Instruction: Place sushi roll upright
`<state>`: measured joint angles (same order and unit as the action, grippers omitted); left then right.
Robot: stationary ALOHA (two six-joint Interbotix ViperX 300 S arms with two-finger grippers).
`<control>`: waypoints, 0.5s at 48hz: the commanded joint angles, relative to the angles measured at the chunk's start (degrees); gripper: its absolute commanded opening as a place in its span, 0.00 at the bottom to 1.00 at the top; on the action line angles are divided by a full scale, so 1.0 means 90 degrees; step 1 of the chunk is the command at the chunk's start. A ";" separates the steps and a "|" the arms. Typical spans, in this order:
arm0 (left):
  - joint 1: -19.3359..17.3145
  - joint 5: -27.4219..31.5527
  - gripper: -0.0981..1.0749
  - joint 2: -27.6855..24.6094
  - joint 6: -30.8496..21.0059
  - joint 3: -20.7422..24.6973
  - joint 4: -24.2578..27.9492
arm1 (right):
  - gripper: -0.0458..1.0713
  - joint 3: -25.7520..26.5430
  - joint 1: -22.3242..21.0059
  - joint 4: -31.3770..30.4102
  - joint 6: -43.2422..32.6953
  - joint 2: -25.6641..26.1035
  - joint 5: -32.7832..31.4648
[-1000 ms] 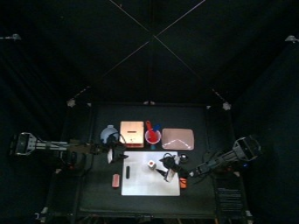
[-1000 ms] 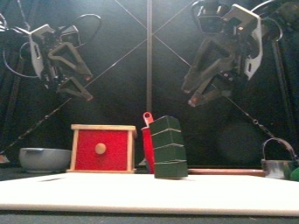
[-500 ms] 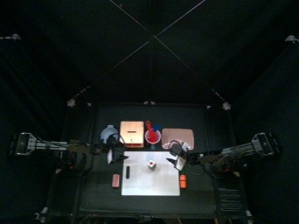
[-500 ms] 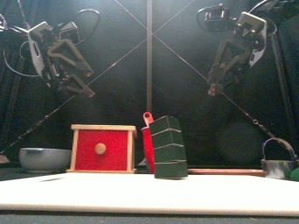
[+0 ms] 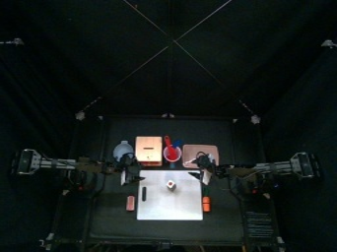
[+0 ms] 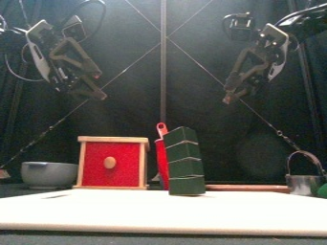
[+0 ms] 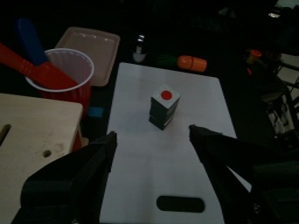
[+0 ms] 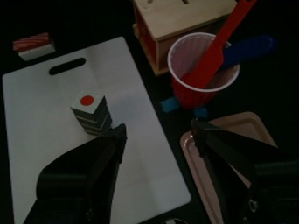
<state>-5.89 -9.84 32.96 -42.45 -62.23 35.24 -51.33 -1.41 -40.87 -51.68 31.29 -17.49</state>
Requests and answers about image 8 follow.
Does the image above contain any blue tape piece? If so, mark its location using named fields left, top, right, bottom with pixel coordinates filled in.
left=192, top=106, right=211, bottom=118
left=160, top=96, right=181, bottom=113

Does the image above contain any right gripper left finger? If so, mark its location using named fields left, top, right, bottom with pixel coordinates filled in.
left=22, top=122, right=128, bottom=224

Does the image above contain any pink tray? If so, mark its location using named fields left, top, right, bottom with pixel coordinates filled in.
left=179, top=111, right=279, bottom=224

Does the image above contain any white cutting board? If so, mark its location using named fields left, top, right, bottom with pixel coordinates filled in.
left=1, top=36, right=192, bottom=224

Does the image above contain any red toy spatula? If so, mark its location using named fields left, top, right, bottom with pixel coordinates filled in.
left=179, top=0, right=257, bottom=90

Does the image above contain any toy sushi roll red centre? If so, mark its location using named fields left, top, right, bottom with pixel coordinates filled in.
left=69, top=90, right=114, bottom=137

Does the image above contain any toy salmon nigiri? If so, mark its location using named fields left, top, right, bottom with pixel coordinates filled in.
left=12, top=32, right=56, bottom=61

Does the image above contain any red plastic cup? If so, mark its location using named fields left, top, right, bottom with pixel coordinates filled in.
left=167, top=31, right=241, bottom=111

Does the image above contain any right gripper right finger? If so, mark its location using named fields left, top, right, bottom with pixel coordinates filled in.
left=191, top=117, right=299, bottom=224

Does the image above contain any wooden box red front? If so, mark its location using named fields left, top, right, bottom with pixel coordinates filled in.
left=132, top=0, right=239, bottom=77

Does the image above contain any blue utensil handle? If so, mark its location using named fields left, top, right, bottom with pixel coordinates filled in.
left=219, top=35, right=277, bottom=71

